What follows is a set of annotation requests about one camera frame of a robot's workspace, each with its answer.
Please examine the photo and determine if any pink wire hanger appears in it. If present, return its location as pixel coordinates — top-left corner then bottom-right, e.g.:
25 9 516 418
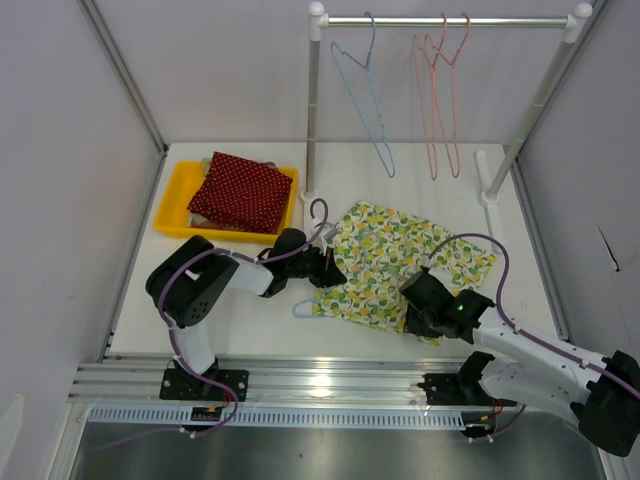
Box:
427 12 471 179
411 14 448 181

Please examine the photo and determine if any blue wire hanger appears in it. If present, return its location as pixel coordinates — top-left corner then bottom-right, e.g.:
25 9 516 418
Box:
292 229 377 325
330 12 397 179

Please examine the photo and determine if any blue wire hanger front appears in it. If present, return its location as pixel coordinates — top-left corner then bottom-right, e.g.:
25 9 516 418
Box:
292 229 377 325

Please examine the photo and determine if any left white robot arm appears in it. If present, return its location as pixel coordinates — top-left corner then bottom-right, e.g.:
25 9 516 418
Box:
145 228 347 401

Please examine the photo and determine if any silver clothes rack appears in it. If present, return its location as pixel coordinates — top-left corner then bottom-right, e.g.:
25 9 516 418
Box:
300 1 593 244

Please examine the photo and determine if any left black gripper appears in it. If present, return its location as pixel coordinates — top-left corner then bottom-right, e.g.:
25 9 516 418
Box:
285 243 346 288

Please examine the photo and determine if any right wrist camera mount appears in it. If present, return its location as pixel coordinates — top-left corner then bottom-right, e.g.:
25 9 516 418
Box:
424 260 452 284

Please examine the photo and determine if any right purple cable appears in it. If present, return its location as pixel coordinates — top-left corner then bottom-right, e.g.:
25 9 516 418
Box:
427 232 640 444

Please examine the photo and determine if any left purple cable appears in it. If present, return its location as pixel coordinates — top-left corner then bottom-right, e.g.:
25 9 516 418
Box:
94 198 330 446

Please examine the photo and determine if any lemon print skirt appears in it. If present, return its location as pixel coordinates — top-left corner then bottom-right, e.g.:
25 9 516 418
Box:
311 201 497 334

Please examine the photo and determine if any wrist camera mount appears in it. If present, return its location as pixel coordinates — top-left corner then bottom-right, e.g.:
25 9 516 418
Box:
424 260 452 284
312 222 337 252

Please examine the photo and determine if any red polka dot cloth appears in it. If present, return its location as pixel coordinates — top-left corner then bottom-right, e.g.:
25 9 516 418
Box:
188 152 292 234

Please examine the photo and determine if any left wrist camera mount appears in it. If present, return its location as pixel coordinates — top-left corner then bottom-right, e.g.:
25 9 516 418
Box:
312 222 337 252

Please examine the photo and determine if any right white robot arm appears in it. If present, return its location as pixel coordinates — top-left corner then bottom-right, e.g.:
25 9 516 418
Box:
400 268 639 457

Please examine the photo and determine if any purple cable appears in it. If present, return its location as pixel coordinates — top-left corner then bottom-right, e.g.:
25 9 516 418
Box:
427 232 640 444
94 198 330 446

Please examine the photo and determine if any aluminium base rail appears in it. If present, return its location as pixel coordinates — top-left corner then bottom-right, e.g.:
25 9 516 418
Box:
69 356 517 430

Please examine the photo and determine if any pink wire hanger left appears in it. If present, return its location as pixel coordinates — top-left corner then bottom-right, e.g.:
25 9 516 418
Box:
411 14 448 181

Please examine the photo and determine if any yellow plastic tray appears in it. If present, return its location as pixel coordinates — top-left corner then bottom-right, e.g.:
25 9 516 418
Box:
152 161 299 245

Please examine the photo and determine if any blue wire hanger back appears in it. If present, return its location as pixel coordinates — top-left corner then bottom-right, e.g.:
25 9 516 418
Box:
330 12 397 179

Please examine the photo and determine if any pink wire hanger right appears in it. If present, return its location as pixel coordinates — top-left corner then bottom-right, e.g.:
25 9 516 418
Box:
427 12 471 179

